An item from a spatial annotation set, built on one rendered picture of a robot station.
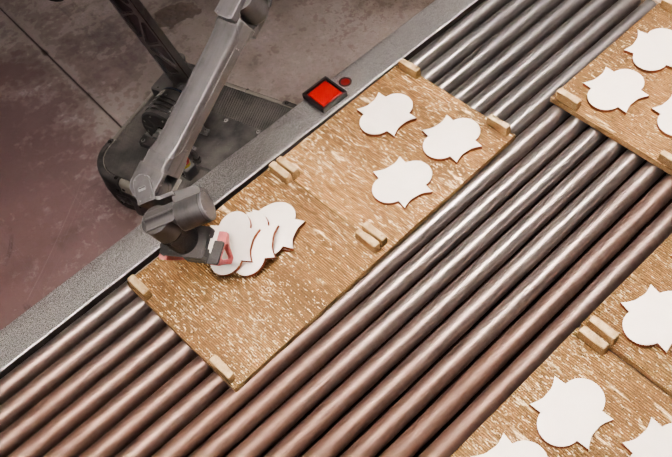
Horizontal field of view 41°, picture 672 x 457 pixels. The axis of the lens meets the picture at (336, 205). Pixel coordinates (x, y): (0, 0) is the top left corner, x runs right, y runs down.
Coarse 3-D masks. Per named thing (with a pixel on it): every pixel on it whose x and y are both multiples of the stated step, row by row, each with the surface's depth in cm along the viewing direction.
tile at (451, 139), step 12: (444, 120) 201; (456, 120) 201; (468, 120) 201; (432, 132) 200; (444, 132) 199; (456, 132) 199; (468, 132) 198; (432, 144) 198; (444, 144) 197; (456, 144) 197; (468, 144) 197; (432, 156) 196; (444, 156) 195; (456, 156) 195
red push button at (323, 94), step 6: (324, 84) 214; (330, 84) 214; (312, 90) 214; (318, 90) 213; (324, 90) 213; (330, 90) 213; (336, 90) 213; (312, 96) 212; (318, 96) 212; (324, 96) 212; (330, 96) 212; (336, 96) 212; (318, 102) 211; (324, 102) 211
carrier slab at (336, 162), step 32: (416, 96) 208; (448, 96) 207; (320, 128) 205; (352, 128) 204; (416, 128) 202; (480, 128) 200; (288, 160) 201; (320, 160) 200; (352, 160) 199; (384, 160) 198; (416, 160) 197; (448, 160) 196; (480, 160) 195; (320, 192) 194; (352, 192) 194; (448, 192) 191; (352, 224) 189; (384, 224) 188; (416, 224) 187
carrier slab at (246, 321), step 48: (240, 192) 197; (288, 192) 195; (336, 240) 187; (192, 288) 184; (240, 288) 182; (288, 288) 181; (336, 288) 180; (192, 336) 177; (240, 336) 176; (288, 336) 175; (240, 384) 170
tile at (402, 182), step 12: (396, 168) 195; (408, 168) 194; (420, 168) 194; (384, 180) 193; (396, 180) 193; (408, 180) 193; (420, 180) 192; (372, 192) 192; (384, 192) 191; (396, 192) 191; (408, 192) 191; (420, 192) 190; (384, 204) 190; (408, 204) 190
